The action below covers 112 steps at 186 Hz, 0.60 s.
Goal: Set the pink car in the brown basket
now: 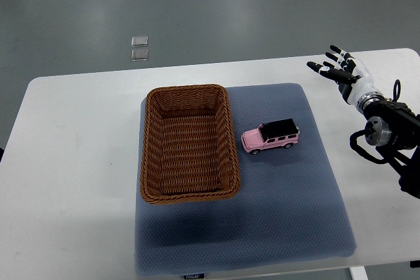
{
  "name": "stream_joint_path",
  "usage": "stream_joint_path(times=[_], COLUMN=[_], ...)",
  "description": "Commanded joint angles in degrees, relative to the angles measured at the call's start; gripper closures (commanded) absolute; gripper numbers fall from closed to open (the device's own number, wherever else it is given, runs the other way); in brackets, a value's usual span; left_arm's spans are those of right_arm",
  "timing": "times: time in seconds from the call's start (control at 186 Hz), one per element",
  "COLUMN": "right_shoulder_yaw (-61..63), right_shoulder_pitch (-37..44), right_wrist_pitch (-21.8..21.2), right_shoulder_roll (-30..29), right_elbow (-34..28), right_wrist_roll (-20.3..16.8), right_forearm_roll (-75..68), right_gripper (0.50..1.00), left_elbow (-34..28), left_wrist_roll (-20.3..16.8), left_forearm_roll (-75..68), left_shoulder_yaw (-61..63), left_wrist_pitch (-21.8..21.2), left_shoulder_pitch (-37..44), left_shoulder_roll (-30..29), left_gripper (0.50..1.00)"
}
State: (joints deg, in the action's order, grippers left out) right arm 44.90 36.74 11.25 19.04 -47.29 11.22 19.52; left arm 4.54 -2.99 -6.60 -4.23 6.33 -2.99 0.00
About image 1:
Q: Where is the brown wicker basket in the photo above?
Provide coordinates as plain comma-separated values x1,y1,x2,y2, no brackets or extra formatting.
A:
139,84,241,205

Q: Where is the white table leg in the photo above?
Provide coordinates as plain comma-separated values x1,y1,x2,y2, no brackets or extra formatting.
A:
349,266,368,280

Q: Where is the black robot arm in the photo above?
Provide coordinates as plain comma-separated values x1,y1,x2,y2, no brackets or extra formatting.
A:
350,92,419,198

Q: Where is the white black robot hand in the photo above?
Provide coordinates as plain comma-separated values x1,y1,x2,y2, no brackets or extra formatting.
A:
306,45,385,113

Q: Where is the upper floor socket plate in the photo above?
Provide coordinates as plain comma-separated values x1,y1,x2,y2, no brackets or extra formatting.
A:
131,35,148,47

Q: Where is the pink toy car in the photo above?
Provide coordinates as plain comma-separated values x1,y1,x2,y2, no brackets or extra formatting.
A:
241,118,300,155

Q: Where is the blue-grey foam mat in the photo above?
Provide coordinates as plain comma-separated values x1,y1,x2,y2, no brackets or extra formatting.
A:
135,83,356,277

